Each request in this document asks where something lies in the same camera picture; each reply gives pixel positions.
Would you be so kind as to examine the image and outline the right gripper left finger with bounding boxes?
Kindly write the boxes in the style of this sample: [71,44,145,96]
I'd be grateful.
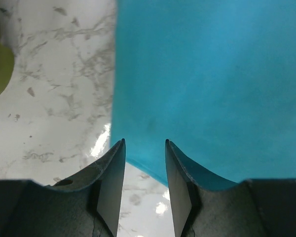
[0,140,126,237]

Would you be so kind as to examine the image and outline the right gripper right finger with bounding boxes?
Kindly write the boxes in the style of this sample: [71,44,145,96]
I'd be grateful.
[165,140,296,237]

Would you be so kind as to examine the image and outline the teal t shirt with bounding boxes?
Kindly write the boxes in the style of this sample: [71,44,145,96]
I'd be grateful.
[111,0,296,184]

